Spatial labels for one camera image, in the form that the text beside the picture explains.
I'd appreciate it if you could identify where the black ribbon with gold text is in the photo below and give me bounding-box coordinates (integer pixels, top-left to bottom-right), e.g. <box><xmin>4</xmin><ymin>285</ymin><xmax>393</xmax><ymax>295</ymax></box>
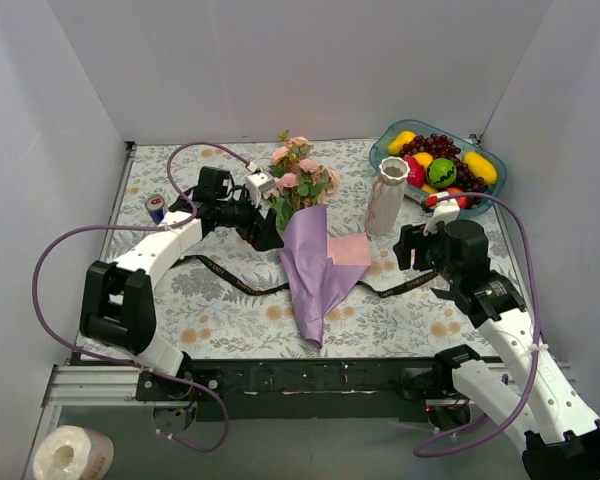
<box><xmin>174</xmin><ymin>255</ymin><xmax>438</xmax><ymax>299</ymax></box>

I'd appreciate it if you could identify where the pink artificial flower bouquet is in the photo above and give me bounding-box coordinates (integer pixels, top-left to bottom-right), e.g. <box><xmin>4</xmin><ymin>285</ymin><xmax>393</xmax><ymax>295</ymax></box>
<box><xmin>265</xmin><ymin>130</ymin><xmax>339</xmax><ymax>233</ymax></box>

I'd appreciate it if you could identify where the purple wrapping paper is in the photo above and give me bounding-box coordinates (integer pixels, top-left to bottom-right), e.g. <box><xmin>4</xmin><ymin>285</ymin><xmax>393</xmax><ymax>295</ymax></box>
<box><xmin>279</xmin><ymin>205</ymin><xmax>371</xmax><ymax>348</ymax></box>

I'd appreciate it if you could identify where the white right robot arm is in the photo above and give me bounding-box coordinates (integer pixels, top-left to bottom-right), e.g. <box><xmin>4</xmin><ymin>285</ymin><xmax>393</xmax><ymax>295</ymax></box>
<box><xmin>393</xmin><ymin>220</ymin><xmax>600</xmax><ymax>479</ymax></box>

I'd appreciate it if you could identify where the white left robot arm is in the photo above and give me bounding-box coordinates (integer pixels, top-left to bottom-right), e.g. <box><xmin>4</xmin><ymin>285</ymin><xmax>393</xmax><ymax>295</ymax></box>
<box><xmin>80</xmin><ymin>167</ymin><xmax>283</xmax><ymax>400</ymax></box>

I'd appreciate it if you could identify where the white ribbed ceramic vase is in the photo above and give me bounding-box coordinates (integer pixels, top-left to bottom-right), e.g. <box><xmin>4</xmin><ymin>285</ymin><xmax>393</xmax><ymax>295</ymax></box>
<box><xmin>365</xmin><ymin>156</ymin><xmax>410</xmax><ymax>236</ymax></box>

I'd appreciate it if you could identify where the floral patterned table mat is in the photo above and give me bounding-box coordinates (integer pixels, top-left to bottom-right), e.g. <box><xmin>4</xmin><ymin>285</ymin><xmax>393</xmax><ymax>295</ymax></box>
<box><xmin>106</xmin><ymin>143</ymin><xmax>492</xmax><ymax>359</ymax></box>

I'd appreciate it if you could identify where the yellow fruit piece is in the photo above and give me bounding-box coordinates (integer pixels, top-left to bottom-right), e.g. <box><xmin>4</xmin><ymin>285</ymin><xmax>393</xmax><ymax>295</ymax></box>
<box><xmin>421</xmin><ymin>184</ymin><xmax>437</xmax><ymax>195</ymax></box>

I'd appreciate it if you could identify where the red apple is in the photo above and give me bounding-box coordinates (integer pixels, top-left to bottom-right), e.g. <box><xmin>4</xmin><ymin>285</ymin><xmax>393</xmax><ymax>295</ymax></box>
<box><xmin>446</xmin><ymin>187</ymin><xmax>469</xmax><ymax>209</ymax></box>

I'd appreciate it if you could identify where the blue silver energy drink can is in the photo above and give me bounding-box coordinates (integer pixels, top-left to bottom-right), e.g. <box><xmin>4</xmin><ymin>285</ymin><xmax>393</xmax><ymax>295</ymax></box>
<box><xmin>144</xmin><ymin>194</ymin><xmax>168</xmax><ymax>225</ymax></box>

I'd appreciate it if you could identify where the pink red fruit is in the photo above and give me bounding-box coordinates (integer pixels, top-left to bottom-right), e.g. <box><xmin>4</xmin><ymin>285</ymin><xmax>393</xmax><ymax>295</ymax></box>
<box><xmin>403</xmin><ymin>156</ymin><xmax>426</xmax><ymax>189</ymax></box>

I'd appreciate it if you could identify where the green round fruit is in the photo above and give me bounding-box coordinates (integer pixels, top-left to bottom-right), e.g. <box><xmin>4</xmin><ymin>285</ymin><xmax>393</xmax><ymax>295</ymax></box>
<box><xmin>426</xmin><ymin>158</ymin><xmax>457</xmax><ymax>190</ymax></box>

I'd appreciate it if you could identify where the yellow lemon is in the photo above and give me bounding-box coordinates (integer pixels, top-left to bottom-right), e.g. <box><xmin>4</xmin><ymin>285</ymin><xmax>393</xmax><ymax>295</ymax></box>
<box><xmin>413</xmin><ymin>152</ymin><xmax>434</xmax><ymax>169</ymax></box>

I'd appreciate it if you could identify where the teal plastic fruit basket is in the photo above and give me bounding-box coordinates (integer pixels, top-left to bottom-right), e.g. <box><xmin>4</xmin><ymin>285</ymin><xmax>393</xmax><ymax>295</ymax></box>
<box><xmin>369</xmin><ymin>119</ymin><xmax>507</xmax><ymax>204</ymax></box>

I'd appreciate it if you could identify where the yellow mango right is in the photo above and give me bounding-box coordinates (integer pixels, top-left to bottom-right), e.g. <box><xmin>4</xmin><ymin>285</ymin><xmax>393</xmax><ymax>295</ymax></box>
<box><xmin>463</xmin><ymin>151</ymin><xmax>498</xmax><ymax>185</ymax></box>

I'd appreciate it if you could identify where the yellow mango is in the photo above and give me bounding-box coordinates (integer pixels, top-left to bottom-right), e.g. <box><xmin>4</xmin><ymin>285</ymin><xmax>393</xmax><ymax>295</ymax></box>
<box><xmin>387</xmin><ymin>130</ymin><xmax>416</xmax><ymax>156</ymax></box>
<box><xmin>463</xmin><ymin>151</ymin><xmax>498</xmax><ymax>185</ymax></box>

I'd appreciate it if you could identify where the dark red grape bunch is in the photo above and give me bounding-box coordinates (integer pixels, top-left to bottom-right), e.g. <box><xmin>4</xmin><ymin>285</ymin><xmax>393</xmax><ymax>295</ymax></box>
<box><xmin>399</xmin><ymin>133</ymin><xmax>497</xmax><ymax>193</ymax></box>

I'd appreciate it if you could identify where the yellow mango left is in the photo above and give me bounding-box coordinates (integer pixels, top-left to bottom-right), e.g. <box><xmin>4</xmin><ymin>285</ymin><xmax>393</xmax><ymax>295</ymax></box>
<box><xmin>387</xmin><ymin>130</ymin><xmax>416</xmax><ymax>156</ymax></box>

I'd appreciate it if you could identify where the white toilet paper roll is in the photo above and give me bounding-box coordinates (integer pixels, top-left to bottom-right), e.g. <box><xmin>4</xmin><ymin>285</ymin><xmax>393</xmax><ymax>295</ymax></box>
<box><xmin>32</xmin><ymin>425</ymin><xmax>114</xmax><ymax>480</ymax></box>

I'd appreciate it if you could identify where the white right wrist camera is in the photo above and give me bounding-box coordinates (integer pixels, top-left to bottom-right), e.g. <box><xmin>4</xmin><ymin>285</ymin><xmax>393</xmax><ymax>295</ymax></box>
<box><xmin>423</xmin><ymin>192</ymin><xmax>461</xmax><ymax>236</ymax></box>

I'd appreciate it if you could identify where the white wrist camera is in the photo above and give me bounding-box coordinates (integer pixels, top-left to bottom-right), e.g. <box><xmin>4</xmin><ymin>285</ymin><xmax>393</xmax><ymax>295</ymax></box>
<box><xmin>423</xmin><ymin>192</ymin><xmax>461</xmax><ymax>236</ymax></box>
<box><xmin>245</xmin><ymin>172</ymin><xmax>276</xmax><ymax>207</ymax></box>

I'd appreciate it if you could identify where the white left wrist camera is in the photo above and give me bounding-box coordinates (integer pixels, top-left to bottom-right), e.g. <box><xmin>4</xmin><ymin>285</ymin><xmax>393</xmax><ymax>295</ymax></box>
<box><xmin>245</xmin><ymin>172</ymin><xmax>276</xmax><ymax>207</ymax></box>

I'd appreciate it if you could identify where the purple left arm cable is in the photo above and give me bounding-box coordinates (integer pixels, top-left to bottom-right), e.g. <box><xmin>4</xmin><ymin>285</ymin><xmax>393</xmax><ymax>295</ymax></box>
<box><xmin>31</xmin><ymin>142</ymin><xmax>261</xmax><ymax>454</ymax></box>

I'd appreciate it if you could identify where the aluminium frame rail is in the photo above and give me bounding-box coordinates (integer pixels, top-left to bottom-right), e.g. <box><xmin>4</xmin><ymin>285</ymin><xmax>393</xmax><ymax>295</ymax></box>
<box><xmin>42</xmin><ymin>363</ymin><xmax>146</xmax><ymax>406</ymax></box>

